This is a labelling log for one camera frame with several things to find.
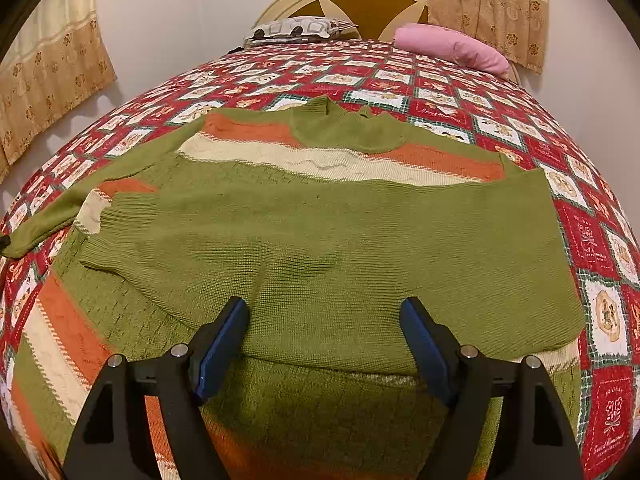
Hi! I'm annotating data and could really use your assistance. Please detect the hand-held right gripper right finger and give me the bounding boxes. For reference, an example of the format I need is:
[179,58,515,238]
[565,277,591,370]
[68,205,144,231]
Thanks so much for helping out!
[400,296,585,480]

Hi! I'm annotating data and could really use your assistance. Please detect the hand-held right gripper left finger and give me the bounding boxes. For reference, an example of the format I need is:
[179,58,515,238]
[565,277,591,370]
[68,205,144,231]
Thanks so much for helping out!
[62,296,251,480]

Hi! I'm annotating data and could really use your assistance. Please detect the green striped knit sweater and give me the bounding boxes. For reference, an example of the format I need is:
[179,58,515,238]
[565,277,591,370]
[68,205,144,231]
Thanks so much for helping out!
[0,95,588,480]

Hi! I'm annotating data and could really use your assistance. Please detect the red printed bedspread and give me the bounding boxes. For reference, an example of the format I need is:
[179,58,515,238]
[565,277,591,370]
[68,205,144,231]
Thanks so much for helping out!
[0,37,640,480]

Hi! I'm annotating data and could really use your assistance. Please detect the pink pillow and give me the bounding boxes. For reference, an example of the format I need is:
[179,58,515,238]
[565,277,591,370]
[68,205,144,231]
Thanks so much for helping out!
[392,22,511,78]

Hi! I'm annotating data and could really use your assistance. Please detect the beige floral curtain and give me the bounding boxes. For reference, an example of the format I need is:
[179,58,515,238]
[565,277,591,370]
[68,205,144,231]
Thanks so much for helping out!
[0,0,118,183]
[314,0,548,75]

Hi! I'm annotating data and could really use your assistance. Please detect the grey patterned pillow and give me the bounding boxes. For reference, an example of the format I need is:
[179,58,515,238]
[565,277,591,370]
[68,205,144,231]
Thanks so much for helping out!
[244,17,361,47]

